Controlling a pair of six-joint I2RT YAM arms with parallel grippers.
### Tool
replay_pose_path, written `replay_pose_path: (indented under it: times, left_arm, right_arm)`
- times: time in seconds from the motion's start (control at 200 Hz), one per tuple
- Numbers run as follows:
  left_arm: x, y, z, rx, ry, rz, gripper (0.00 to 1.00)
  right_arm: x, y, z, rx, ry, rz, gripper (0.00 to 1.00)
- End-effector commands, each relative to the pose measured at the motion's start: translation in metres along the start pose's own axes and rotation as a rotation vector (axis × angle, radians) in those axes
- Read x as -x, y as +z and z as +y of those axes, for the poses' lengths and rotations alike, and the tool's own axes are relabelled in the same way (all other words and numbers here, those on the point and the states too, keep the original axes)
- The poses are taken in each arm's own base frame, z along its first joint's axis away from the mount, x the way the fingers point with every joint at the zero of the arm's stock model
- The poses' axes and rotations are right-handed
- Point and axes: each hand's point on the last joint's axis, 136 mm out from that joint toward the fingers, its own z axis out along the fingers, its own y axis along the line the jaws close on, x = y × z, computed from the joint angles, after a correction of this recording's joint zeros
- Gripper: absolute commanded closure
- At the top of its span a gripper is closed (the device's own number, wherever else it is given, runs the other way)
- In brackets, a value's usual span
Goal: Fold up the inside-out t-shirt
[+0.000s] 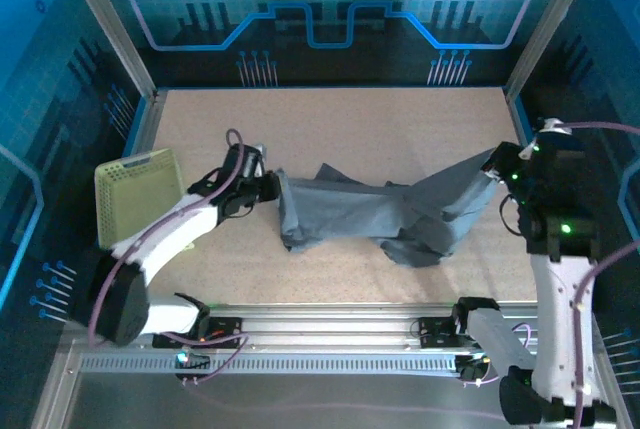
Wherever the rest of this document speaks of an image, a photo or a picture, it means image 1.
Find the small black adapter box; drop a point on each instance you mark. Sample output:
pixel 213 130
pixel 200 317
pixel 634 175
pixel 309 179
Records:
pixel 472 371

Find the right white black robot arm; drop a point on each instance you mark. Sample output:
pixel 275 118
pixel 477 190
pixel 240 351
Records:
pixel 562 319

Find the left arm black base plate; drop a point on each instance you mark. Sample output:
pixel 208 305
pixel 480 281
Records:
pixel 225 331

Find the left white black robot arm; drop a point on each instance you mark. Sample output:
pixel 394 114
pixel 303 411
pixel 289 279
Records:
pixel 170 234

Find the steel sheet panel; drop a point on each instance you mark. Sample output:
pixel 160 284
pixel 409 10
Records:
pixel 325 404

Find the pale green perforated basket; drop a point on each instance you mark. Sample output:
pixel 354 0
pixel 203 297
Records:
pixel 135 199

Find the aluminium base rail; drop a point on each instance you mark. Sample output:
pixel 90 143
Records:
pixel 325 324

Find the grey t-shirt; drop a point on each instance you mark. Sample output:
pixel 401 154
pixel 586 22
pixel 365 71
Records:
pixel 350 209

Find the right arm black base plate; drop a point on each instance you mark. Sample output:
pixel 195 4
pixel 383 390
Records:
pixel 435 334

